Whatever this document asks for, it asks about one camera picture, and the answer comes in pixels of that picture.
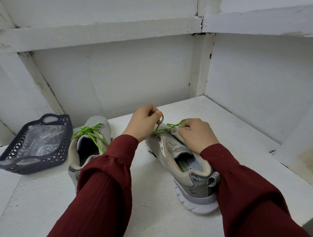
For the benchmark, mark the person's right hand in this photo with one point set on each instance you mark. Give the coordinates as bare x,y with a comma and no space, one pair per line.
199,135

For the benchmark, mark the person's left hand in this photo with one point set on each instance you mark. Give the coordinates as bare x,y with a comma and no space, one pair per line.
141,122

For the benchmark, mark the green shoelace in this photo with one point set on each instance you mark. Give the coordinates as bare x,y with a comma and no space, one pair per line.
168,127
90,132

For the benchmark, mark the grey mesh shoe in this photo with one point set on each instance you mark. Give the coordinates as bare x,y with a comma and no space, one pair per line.
80,151
190,176

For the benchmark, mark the person's right forearm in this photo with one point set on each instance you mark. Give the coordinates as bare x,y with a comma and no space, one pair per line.
249,200

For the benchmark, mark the person's left forearm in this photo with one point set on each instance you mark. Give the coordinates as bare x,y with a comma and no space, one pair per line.
95,190

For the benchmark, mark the clear plastic bag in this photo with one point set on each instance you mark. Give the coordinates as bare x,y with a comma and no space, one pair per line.
41,139

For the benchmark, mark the dark plastic lattice basket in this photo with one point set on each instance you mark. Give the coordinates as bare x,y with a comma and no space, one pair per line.
10,163

